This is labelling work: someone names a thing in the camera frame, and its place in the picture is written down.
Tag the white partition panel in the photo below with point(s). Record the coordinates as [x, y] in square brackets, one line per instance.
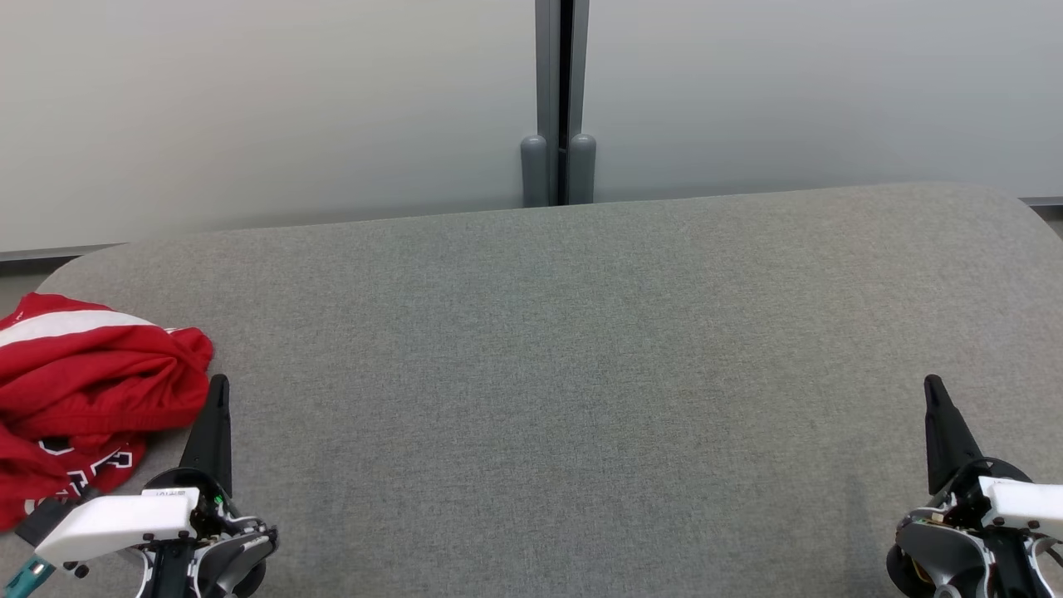
[830, 83]
[249, 108]

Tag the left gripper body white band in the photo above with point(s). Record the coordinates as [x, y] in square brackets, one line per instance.
[124, 519]

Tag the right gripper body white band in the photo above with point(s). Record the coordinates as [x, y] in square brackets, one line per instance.
[1021, 502]

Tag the red shorts with white stripe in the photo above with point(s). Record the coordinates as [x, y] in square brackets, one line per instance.
[100, 374]

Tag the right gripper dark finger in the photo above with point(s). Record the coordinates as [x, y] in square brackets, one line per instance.
[947, 432]

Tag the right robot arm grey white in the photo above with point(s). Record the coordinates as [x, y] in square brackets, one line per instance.
[938, 548]

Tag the red Bulls 23 jersey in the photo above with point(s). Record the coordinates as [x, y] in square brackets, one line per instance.
[75, 475]

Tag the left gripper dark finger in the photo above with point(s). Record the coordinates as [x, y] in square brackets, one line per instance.
[212, 432]

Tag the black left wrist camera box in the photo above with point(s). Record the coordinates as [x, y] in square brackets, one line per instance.
[50, 517]

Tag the grey rounded post foot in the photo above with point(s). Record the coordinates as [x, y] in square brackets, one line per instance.
[534, 170]
[582, 166]

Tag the grey partition post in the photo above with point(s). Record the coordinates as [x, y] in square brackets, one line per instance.
[562, 75]

